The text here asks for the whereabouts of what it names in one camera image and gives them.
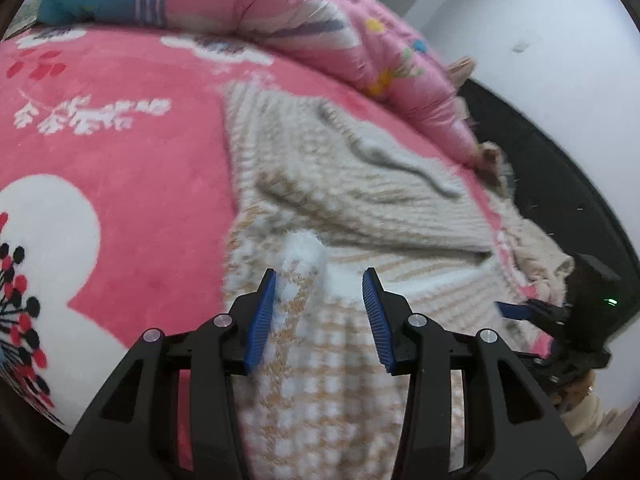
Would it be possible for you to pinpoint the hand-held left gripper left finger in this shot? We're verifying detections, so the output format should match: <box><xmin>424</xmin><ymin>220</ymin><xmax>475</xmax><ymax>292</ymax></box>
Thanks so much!
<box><xmin>56</xmin><ymin>268</ymin><xmax>277</xmax><ymax>480</ymax></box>

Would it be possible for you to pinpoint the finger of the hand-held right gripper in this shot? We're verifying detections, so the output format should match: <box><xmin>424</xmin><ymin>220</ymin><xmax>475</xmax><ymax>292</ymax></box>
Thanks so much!
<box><xmin>515</xmin><ymin>351</ymin><xmax>563</xmax><ymax>387</ymax></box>
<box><xmin>494</xmin><ymin>299</ymin><xmax>572</xmax><ymax>334</ymax></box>

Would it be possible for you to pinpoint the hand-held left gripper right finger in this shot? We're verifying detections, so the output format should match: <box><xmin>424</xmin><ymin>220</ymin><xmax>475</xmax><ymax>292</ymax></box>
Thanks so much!
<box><xmin>361</xmin><ymin>267</ymin><xmax>587</xmax><ymax>480</ymax></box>

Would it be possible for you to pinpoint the beige checkered knit sweater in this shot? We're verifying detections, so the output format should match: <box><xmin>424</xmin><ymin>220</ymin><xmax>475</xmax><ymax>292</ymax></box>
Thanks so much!
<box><xmin>220</xmin><ymin>80</ymin><xmax>531</xmax><ymax>480</ymax></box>

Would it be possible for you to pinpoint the person's right forearm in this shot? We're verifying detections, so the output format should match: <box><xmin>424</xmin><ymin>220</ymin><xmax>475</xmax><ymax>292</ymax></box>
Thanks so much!
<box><xmin>562</xmin><ymin>390</ymin><xmax>636</xmax><ymax>448</ymax></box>

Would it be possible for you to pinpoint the person's right hand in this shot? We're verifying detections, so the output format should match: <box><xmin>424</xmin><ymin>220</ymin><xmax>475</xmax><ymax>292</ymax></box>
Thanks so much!
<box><xmin>560</xmin><ymin>370</ymin><xmax>599</xmax><ymax>412</ymax></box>

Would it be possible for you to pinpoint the beige knit cloth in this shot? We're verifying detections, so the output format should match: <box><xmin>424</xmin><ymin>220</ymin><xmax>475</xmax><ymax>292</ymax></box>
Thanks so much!
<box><xmin>492</xmin><ymin>195</ymin><xmax>576</xmax><ymax>306</ymax></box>

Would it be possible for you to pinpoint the plaid cloth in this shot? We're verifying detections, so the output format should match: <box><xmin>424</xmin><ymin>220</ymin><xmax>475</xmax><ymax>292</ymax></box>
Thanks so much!
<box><xmin>475</xmin><ymin>142</ymin><xmax>508</xmax><ymax>196</ymax></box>

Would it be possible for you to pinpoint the pink floral blanket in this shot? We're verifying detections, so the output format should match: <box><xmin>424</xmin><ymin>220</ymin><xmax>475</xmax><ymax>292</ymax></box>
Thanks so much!
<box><xmin>0</xmin><ymin>22</ymin><xmax>551</xmax><ymax>471</ymax></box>

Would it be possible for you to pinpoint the pink and blue quilt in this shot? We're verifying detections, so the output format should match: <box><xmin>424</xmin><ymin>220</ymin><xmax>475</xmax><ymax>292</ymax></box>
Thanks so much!
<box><xmin>37</xmin><ymin>0</ymin><xmax>481</xmax><ymax>166</ymax></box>

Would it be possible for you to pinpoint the green floral pillow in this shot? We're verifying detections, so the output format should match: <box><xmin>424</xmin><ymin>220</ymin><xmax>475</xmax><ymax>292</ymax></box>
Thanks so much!
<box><xmin>2</xmin><ymin>0</ymin><xmax>43</xmax><ymax>43</ymax></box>

